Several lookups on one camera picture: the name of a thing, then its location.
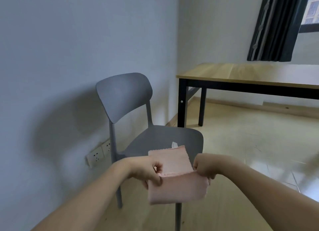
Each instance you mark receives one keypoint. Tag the person's left hand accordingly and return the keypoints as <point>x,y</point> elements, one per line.
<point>144,169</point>

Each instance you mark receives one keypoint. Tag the person's right hand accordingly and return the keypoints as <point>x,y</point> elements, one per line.
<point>211,166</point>

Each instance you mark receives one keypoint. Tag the pink cloth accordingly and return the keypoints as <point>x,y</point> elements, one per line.
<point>174,186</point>

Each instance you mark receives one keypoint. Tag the person's left forearm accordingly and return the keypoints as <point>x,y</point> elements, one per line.
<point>79,201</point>

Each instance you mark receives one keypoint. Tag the person's right forearm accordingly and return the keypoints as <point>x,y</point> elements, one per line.
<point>271,196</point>

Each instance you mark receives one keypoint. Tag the grey plastic chair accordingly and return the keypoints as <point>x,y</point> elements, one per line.
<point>124,94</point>

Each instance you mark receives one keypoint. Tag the wooden table with black legs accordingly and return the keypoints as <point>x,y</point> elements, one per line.
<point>236,72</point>

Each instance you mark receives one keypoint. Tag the dark grey curtain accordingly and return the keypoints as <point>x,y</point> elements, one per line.
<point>276,24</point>

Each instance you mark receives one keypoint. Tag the white wall socket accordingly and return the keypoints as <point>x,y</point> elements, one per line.
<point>107,147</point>
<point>95,157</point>

